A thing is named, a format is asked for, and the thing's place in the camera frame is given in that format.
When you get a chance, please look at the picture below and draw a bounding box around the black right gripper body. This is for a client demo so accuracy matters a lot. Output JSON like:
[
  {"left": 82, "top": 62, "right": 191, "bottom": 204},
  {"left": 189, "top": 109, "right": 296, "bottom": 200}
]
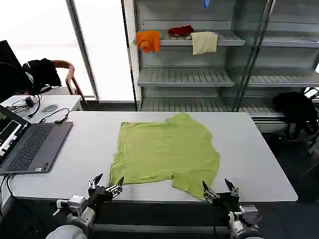
[{"left": 213, "top": 191, "right": 240, "bottom": 213}]

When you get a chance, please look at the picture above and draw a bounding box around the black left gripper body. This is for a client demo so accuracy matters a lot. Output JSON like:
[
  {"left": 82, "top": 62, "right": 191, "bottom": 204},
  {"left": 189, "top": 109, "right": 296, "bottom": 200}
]
[{"left": 86, "top": 185, "right": 113, "bottom": 208}]

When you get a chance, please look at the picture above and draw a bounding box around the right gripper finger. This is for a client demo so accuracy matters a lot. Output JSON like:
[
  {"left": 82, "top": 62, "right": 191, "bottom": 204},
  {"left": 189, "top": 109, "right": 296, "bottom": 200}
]
[
  {"left": 201, "top": 180, "right": 220, "bottom": 204},
  {"left": 224, "top": 178, "right": 240, "bottom": 198}
]

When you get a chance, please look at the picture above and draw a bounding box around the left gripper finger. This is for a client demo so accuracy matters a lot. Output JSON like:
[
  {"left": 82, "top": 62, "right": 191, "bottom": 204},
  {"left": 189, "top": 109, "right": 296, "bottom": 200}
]
[
  {"left": 104, "top": 176, "right": 125, "bottom": 199},
  {"left": 87, "top": 173, "right": 104, "bottom": 191}
]

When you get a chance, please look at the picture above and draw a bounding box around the green t-shirt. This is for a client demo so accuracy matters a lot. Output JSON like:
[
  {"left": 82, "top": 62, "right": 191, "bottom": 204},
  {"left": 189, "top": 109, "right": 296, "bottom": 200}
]
[{"left": 109, "top": 112, "right": 221, "bottom": 201}]

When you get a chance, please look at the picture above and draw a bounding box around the grey laptop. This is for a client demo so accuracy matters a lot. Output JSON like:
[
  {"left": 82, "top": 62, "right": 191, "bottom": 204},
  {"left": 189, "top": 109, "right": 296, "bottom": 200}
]
[{"left": 0, "top": 104, "right": 74, "bottom": 175}]

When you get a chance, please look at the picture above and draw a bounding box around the grey computer mouse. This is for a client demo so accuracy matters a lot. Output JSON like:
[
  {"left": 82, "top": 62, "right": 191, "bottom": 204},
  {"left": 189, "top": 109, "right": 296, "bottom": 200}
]
[{"left": 41, "top": 104, "right": 58, "bottom": 113}]

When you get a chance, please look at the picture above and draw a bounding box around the white side desk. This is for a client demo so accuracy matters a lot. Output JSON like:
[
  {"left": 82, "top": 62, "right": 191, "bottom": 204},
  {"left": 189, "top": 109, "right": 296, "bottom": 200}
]
[{"left": 0, "top": 94, "right": 83, "bottom": 118}]

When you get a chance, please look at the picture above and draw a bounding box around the black backpack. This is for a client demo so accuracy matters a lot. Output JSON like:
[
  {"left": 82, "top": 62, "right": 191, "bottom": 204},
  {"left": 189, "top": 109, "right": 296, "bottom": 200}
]
[{"left": 272, "top": 91, "right": 319, "bottom": 140}]

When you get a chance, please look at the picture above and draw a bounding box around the brown wooden chair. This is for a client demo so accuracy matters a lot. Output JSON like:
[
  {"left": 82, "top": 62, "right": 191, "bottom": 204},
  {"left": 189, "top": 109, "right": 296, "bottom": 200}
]
[{"left": 51, "top": 59, "right": 87, "bottom": 104}]

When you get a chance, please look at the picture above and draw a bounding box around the black jacket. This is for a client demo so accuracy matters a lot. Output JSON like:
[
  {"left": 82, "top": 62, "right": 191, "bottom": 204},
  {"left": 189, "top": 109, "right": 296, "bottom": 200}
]
[{"left": 22, "top": 58, "right": 62, "bottom": 94}]

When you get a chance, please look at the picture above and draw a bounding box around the grey metal shelf rack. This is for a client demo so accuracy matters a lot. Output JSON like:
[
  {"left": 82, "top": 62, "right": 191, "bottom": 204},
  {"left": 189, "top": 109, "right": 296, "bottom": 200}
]
[{"left": 122, "top": 0, "right": 319, "bottom": 125}]

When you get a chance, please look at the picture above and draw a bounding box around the black monitor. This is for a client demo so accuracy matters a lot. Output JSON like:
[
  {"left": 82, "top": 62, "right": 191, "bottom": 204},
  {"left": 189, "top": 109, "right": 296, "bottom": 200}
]
[{"left": 0, "top": 39, "right": 23, "bottom": 70}]

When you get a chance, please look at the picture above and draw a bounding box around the black cable with adapter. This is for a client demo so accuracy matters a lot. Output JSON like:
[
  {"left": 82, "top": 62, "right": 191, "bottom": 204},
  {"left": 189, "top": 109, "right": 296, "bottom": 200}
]
[{"left": 39, "top": 108, "right": 71, "bottom": 124}]

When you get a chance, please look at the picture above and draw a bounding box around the black laptop power cable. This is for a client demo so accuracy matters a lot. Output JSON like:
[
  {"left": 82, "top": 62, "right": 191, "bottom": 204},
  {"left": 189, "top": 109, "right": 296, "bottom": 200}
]
[{"left": 0, "top": 173, "right": 13, "bottom": 215}]

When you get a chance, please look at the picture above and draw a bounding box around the black thin desk cable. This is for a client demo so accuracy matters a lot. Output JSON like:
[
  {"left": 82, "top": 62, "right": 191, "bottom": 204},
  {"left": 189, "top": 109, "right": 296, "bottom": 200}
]
[{"left": 4, "top": 94, "right": 42, "bottom": 119}]

